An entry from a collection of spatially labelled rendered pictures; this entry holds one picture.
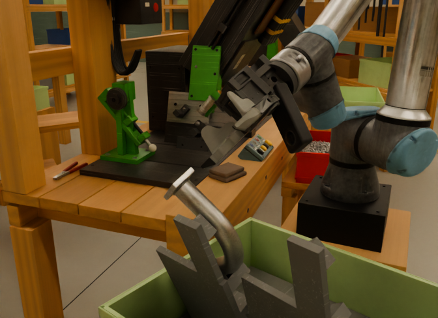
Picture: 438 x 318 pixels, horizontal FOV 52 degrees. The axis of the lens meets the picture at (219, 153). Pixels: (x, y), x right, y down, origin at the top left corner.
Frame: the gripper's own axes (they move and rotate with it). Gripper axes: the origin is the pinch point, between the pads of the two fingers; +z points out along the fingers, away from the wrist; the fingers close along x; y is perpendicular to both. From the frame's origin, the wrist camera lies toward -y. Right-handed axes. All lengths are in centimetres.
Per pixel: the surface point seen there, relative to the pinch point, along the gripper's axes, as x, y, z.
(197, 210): 0.7, -3.7, 9.5
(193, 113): -87, 23, -58
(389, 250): -30, -44, -33
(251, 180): -62, -10, -39
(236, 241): -0.3, -10.8, 8.2
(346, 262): -15.9, -31.6, -12.5
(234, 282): -8.6, -15.8, 9.6
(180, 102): -88, 30, -58
